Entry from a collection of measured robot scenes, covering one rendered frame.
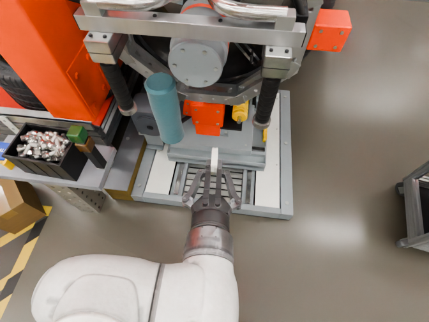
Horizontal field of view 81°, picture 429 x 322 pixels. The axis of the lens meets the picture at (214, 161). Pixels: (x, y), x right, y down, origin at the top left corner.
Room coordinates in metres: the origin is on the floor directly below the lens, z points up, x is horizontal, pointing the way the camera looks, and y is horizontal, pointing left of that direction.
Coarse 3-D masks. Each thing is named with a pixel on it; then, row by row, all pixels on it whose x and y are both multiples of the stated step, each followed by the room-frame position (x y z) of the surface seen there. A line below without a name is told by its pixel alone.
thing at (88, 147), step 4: (88, 136) 0.46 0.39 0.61; (88, 140) 0.44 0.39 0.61; (92, 140) 0.45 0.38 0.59; (76, 144) 0.43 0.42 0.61; (80, 144) 0.43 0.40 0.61; (84, 144) 0.43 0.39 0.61; (88, 144) 0.43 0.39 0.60; (92, 144) 0.44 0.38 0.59; (80, 148) 0.42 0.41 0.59; (84, 148) 0.42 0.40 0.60; (88, 148) 0.42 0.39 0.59; (92, 148) 0.43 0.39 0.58; (88, 152) 0.42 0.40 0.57
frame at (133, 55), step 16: (320, 0) 0.59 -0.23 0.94; (128, 48) 0.66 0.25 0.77; (304, 48) 0.59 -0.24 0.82; (128, 64) 0.65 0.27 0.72; (144, 64) 0.65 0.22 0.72; (160, 64) 0.70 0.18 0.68; (176, 80) 0.68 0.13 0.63; (256, 80) 0.62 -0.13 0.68; (192, 96) 0.63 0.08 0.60; (208, 96) 0.62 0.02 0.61; (224, 96) 0.62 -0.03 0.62; (240, 96) 0.61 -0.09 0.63
